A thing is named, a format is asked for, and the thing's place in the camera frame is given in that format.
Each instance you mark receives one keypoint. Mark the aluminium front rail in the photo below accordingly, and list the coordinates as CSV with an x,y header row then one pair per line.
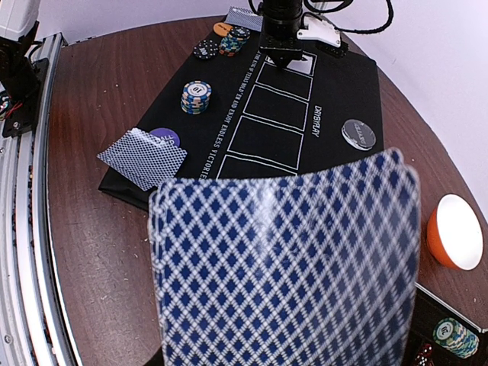
x,y
35,328

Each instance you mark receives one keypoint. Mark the black poker table mat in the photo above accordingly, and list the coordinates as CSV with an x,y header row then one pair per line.
x,y
261,123

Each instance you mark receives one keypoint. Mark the grey playing card deck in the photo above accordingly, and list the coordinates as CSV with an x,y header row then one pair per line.
x,y
313,269

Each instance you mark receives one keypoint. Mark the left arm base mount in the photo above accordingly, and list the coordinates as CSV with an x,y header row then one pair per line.
x,y
23,80

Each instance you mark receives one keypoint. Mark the clear grey dealer button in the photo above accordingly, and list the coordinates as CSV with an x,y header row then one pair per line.
x,y
358,135

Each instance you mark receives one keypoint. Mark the poker chip stack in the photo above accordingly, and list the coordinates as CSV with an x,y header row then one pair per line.
x,y
195,97
232,43

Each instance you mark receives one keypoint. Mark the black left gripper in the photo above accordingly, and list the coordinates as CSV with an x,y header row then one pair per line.
x,y
281,51

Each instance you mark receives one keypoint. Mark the aluminium poker chip case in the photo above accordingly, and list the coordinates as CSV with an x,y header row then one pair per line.
x,y
421,348

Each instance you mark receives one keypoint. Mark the dealt card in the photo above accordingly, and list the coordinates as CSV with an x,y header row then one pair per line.
x,y
244,18
144,159

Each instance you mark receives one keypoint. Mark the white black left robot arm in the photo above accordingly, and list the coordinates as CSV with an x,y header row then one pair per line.
x,y
280,25

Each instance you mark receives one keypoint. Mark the poker chip row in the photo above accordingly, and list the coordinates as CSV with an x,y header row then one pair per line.
x,y
456,338

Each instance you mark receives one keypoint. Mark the purple small blind button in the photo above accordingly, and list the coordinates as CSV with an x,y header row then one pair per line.
x,y
168,135

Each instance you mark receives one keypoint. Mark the white orange bowl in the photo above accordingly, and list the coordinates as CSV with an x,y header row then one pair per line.
x,y
454,235

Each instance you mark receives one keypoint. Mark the orange big blind button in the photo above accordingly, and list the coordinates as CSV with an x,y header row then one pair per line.
x,y
222,29

